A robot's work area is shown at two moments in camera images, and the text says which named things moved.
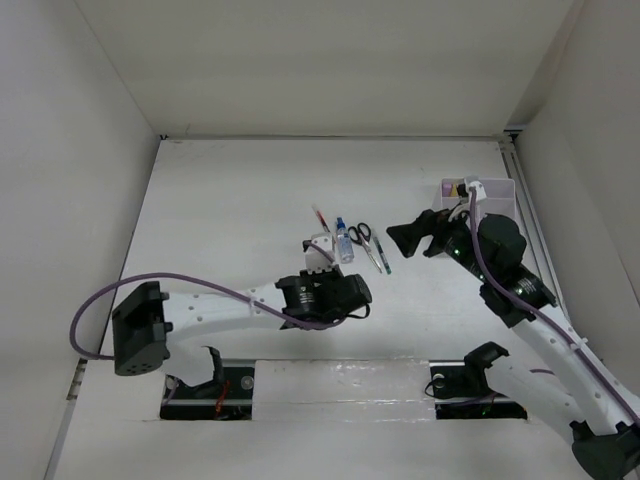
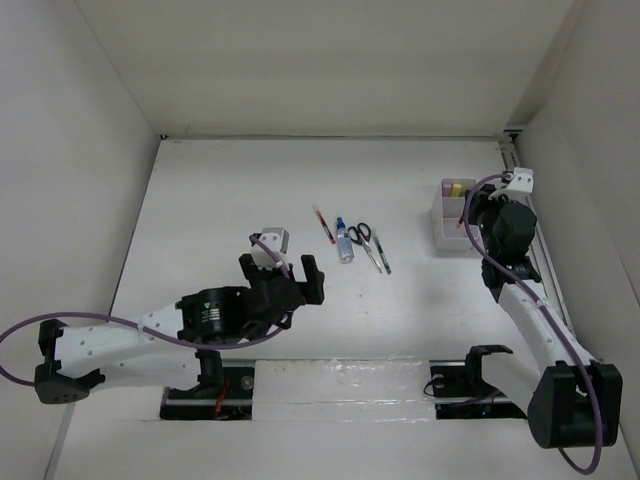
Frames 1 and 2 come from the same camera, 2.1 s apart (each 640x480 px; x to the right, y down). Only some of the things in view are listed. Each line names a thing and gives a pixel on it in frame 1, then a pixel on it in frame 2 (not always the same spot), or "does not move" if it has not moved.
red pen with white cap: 320,217 does not move
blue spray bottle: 345,246 does not move
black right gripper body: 455,238 -> 483,212
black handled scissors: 361,235 does not move
